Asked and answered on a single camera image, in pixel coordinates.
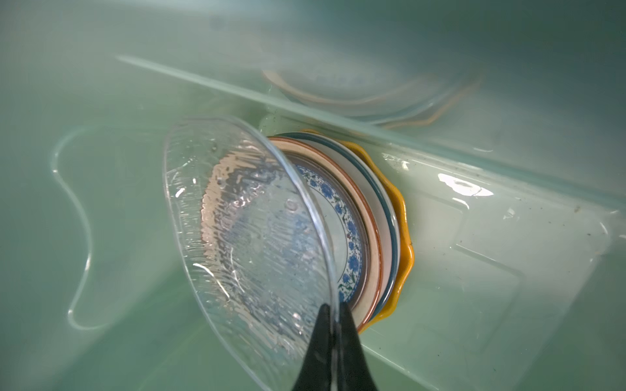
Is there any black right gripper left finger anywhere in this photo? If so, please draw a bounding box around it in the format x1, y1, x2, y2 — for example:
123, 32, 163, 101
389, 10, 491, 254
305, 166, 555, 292
293, 304, 334, 391

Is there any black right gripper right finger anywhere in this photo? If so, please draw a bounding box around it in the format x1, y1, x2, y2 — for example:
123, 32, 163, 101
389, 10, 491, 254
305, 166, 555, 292
337, 302, 378, 391

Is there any beige bamboo print plate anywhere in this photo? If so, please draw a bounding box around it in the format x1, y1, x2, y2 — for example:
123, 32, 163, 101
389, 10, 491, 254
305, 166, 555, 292
271, 136, 383, 331

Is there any yellow polka dot plate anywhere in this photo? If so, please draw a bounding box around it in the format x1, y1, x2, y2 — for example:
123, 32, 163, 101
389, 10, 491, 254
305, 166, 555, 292
302, 129, 415, 332

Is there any clear colourless glass plate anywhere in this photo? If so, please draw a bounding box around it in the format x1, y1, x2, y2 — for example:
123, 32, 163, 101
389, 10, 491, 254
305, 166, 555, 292
163, 117, 339, 390

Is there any large white green-rimmed plate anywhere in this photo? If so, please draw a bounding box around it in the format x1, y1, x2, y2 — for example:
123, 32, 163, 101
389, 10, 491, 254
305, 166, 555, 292
277, 132, 399, 322

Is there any blue patterned plate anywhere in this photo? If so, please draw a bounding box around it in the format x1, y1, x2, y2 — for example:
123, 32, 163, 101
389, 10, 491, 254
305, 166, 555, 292
287, 153, 368, 306

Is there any mint green plastic bin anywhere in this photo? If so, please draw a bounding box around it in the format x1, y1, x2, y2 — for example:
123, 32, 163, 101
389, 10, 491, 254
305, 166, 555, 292
1, 1, 625, 390

